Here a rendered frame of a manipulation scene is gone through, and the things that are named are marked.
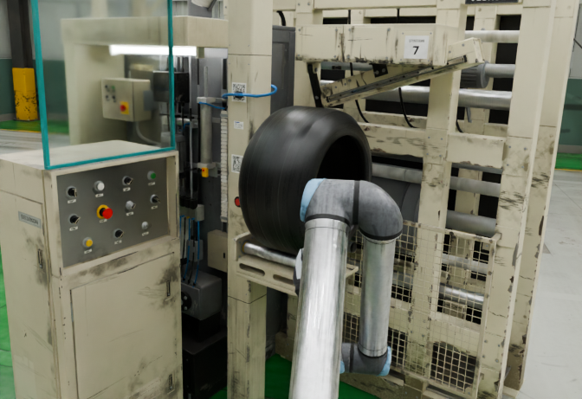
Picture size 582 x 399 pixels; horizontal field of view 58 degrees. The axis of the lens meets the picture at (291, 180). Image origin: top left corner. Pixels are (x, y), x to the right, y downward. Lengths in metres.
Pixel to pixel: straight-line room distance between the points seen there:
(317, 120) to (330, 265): 0.72
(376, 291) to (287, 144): 0.61
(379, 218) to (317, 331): 0.33
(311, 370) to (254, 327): 1.20
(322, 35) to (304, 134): 0.53
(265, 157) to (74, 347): 0.97
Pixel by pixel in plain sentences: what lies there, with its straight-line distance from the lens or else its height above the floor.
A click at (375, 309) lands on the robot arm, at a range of 1.56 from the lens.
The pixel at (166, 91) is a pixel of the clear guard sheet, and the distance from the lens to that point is 2.17.
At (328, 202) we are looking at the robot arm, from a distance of 1.34.
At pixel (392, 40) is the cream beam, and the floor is 1.72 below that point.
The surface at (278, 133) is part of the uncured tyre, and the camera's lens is 1.87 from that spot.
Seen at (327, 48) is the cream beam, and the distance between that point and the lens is 2.19.
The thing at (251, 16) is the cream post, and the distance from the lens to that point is 2.09.
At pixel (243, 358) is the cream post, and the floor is 0.35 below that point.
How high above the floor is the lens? 1.66
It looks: 13 degrees down
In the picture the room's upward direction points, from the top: 2 degrees clockwise
